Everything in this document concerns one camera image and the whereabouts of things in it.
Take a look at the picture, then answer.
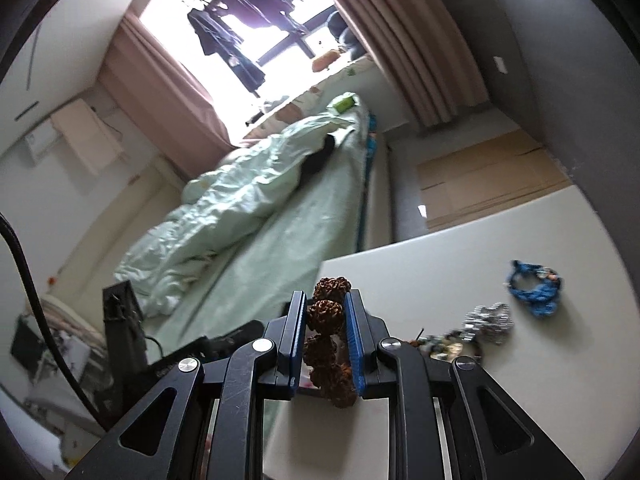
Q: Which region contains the bed with green sheet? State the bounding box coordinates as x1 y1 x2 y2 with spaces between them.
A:
112 105 396 441

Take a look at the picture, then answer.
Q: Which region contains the orange plush toy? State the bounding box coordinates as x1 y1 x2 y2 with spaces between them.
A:
312 50 346 72

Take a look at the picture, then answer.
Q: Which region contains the blue woven bracelet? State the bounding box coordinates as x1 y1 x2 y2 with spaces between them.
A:
506 260 565 318

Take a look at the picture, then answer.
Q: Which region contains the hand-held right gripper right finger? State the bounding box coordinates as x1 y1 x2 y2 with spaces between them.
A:
344 289 586 480

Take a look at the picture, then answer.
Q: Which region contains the silver chain bracelet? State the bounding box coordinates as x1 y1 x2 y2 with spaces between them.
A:
461 302 515 346

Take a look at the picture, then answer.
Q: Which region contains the printed window seat cushion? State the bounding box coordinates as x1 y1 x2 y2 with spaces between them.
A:
247 62 373 138

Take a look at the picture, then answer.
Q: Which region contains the purple hanging shirt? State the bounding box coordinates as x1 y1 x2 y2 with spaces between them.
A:
187 7 266 95

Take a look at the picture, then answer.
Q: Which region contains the brown bead bracelet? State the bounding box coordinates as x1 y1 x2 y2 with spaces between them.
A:
302 276 358 409

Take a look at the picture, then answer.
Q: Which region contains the navy blue pillow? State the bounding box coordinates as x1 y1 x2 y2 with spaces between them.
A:
327 11 349 41

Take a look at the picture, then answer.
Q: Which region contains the beige covered air conditioner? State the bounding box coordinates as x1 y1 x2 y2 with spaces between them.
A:
50 99 126 177

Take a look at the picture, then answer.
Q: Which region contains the black cloth item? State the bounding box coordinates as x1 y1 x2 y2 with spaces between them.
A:
299 134 337 186

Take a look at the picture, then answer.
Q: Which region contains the pink curtain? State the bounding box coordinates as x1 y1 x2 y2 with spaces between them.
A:
307 0 493 128
97 12 246 148

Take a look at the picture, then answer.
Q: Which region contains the mixed colour bead bracelet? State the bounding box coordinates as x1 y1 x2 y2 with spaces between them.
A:
407 327 483 363

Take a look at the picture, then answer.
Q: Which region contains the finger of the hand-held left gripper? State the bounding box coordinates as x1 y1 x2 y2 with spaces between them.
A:
145 319 265 376

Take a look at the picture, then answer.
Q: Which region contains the purple hanging garment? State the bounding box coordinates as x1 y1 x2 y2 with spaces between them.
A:
215 0 296 32

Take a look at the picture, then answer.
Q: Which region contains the black braided cable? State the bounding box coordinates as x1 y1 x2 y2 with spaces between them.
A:
0 212 108 433

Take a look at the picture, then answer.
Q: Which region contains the white side table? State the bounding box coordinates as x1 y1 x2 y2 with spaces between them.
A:
260 185 626 480

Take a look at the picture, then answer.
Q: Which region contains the flat cardboard sheet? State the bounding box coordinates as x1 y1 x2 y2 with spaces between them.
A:
417 130 571 231

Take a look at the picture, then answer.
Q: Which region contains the small green item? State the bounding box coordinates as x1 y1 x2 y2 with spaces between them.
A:
327 92 358 115

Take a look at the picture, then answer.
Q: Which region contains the light green quilt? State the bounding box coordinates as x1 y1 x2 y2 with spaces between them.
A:
114 114 368 317

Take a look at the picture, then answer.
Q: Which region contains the dark window frame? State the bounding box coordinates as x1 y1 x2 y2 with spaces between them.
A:
260 5 336 63

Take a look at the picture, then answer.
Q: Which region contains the grey blue pillow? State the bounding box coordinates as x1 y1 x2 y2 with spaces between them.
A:
340 27 372 61

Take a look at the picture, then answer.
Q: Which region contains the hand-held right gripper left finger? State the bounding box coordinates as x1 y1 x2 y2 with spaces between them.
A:
65 290 307 480

